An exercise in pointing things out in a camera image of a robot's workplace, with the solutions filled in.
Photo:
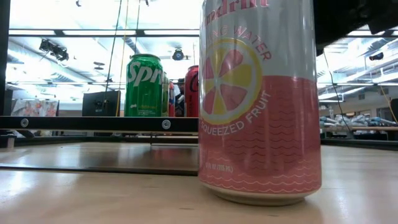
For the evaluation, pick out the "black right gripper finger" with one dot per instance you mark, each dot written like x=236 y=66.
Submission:
x=339 y=21

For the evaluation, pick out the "person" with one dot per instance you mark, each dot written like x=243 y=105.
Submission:
x=179 y=105

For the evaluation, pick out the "red cola can black script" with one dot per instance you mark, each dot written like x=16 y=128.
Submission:
x=192 y=99

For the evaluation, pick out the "black rig frame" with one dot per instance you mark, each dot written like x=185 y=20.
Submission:
x=3 y=62

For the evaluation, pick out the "black ceiling light fixture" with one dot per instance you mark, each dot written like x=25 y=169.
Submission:
x=56 y=51

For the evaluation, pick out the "wooden workbench with robot parts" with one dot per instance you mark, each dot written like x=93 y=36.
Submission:
x=357 y=128

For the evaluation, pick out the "green Sprite can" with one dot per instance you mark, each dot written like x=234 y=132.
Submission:
x=143 y=93

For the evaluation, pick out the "colourful floral poster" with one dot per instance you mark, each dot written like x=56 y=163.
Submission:
x=34 y=109

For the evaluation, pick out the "pink grapefruit sparkling water can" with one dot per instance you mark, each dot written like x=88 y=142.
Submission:
x=261 y=124

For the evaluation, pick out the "red Fanta strawberry can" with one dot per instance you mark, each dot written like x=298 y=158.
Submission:
x=171 y=102

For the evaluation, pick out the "black round ceiling fixture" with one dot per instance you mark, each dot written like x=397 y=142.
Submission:
x=178 y=54

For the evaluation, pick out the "black table edge rail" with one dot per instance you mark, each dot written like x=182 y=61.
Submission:
x=62 y=140

